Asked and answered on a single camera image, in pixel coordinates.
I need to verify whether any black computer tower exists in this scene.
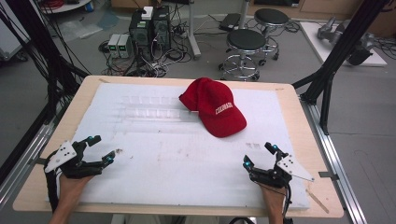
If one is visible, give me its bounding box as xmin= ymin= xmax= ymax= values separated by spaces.
xmin=128 ymin=8 xmax=154 ymax=61
xmin=151 ymin=5 xmax=173 ymax=52

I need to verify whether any white round table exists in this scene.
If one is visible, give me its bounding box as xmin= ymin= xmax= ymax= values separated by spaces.
xmin=39 ymin=0 xmax=93 ymax=15

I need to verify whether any grey power supply unit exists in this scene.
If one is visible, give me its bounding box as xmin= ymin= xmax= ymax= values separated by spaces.
xmin=106 ymin=33 xmax=122 ymax=59
xmin=118 ymin=33 xmax=134 ymax=60

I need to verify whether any tangle of floor cables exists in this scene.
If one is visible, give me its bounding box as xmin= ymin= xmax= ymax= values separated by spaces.
xmin=98 ymin=18 xmax=194 ymax=78

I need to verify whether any person's right hand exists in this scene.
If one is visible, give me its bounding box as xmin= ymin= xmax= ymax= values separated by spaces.
xmin=257 ymin=183 xmax=289 ymax=206

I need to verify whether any wooden stick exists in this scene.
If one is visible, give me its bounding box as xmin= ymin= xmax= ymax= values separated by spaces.
xmin=304 ymin=188 xmax=331 ymax=215

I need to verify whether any white floor platform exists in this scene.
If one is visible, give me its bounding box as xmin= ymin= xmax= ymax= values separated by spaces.
xmin=299 ymin=21 xmax=389 ymax=68

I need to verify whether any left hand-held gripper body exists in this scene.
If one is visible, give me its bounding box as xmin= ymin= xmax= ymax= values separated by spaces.
xmin=44 ymin=140 xmax=104 ymax=180

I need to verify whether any white foam board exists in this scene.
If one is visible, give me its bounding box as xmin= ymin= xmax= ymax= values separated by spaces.
xmin=46 ymin=82 xmax=311 ymax=210

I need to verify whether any black flat device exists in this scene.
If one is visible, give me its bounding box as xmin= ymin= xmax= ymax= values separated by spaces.
xmin=218 ymin=12 xmax=243 ymax=33

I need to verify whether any grey tape strip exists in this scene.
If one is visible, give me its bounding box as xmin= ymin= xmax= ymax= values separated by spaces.
xmin=28 ymin=157 xmax=48 ymax=166
xmin=318 ymin=170 xmax=341 ymax=182

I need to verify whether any black metal frame stand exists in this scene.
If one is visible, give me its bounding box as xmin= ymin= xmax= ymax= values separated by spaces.
xmin=0 ymin=0 xmax=91 ymax=186
xmin=291 ymin=0 xmax=390 ymax=136

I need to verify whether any white box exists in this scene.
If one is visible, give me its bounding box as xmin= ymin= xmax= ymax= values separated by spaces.
xmin=141 ymin=6 xmax=155 ymax=21

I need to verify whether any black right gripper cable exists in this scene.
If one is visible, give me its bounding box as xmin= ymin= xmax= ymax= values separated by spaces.
xmin=280 ymin=183 xmax=294 ymax=224

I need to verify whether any person's left hand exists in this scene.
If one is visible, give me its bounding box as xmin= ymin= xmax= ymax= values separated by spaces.
xmin=59 ymin=174 xmax=94 ymax=198

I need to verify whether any clear plastic sheet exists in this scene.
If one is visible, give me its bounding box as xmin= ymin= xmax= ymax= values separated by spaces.
xmin=56 ymin=19 xmax=105 ymax=40

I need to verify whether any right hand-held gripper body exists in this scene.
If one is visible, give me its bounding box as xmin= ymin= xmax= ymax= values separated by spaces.
xmin=250 ymin=154 xmax=316 ymax=189

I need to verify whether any grey metal post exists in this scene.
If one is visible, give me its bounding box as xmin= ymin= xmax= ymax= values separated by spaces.
xmin=186 ymin=0 xmax=203 ymax=61

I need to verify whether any black round stool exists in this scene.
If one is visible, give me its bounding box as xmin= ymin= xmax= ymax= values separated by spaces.
xmin=253 ymin=7 xmax=290 ymax=62
xmin=219 ymin=28 xmax=269 ymax=82

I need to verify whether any aluminium rail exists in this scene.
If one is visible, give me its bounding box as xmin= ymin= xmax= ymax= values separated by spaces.
xmin=0 ymin=121 xmax=58 ymax=210
xmin=299 ymin=95 xmax=369 ymax=224

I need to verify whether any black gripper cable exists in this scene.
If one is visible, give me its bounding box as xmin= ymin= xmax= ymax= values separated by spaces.
xmin=280 ymin=183 xmax=294 ymax=224
xmin=42 ymin=153 xmax=63 ymax=213

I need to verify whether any grey metal pole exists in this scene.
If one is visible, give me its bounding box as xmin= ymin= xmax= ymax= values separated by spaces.
xmin=238 ymin=0 xmax=252 ymax=31

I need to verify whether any wooden cabinet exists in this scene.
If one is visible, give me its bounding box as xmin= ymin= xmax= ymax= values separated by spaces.
xmin=247 ymin=0 xmax=396 ymax=39

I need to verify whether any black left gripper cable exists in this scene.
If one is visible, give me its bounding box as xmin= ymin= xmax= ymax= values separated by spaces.
xmin=42 ymin=153 xmax=63 ymax=213

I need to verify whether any red baseball cap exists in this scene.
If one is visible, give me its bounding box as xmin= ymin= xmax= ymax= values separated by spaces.
xmin=178 ymin=77 xmax=248 ymax=139

